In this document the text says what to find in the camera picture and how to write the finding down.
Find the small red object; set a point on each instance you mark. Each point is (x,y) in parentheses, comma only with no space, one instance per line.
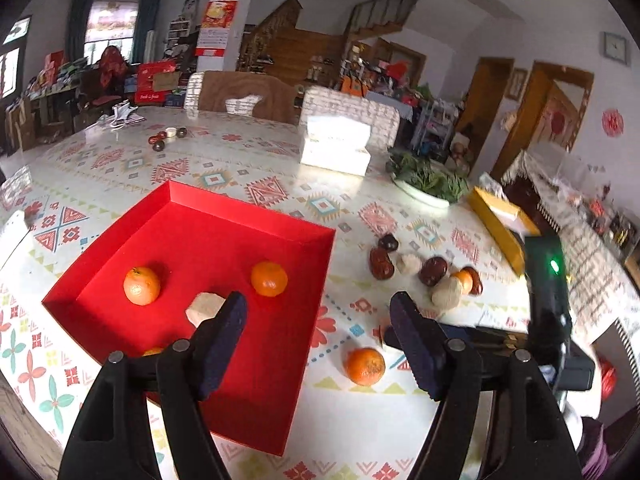
(157,136)

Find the framed wall picture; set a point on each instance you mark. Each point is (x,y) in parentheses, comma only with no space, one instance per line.
(516,84)

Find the red cardboard box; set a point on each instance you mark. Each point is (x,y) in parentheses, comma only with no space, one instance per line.
(156,82)

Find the red wall calendar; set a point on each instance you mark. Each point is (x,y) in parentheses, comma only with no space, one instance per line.
(216,25)

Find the wooden staircase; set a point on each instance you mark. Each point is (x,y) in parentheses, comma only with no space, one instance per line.
(280,25)

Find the sideboard with lace cloth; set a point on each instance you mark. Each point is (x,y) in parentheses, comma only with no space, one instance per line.
(585,250)

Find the red tray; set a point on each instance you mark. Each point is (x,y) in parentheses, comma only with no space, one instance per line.
(225,240)

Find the orange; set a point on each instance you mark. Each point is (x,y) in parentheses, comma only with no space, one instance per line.
(269,278)
(152,351)
(366,366)
(462,281)
(142,285)

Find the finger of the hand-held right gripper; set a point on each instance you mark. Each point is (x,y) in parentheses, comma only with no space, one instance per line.
(495,336)

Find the beige walnut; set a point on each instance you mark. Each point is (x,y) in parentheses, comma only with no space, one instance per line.
(446,293)

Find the dark curtain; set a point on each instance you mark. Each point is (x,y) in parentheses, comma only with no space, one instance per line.
(146,25)
(77,25)

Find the chair with white cover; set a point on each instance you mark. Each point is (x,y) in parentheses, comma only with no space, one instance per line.
(194,91)
(350,107)

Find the wall clock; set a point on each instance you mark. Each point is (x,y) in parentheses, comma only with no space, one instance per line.
(614,47)

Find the bright window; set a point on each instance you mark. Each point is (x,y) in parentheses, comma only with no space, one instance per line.
(107,25)

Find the red jujube date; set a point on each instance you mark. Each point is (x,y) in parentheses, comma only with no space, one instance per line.
(433,271)
(381,263)
(477,285)

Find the window with dark frame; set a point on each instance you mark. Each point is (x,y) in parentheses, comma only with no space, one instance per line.
(15,55)

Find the white plate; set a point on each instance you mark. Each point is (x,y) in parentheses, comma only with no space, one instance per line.
(422,196)

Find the wooden chair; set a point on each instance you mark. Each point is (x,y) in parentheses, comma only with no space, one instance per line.
(270,95)

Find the wooden door frame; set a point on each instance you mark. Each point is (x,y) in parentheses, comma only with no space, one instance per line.
(500,90)
(530,110)

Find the red hanging decoration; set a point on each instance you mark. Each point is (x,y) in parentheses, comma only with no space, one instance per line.
(110,65)

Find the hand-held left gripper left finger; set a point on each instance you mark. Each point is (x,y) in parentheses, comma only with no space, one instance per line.
(225,345)

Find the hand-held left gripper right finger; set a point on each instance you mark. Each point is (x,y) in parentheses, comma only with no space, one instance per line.
(415,350)

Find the red wall decoration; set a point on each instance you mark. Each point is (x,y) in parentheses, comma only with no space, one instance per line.
(612,122)

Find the yellow box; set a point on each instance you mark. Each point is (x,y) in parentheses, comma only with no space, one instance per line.
(495,227)

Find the white tissue box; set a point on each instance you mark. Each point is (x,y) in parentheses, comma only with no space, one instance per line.
(334,157)
(335,130)

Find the white food chunk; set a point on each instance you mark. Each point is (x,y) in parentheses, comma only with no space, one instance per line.
(200,307)
(409,263)

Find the white object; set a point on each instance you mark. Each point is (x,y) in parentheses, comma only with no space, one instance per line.
(15,235)

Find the dark jujube date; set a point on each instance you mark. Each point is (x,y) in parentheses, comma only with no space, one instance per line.
(387,243)

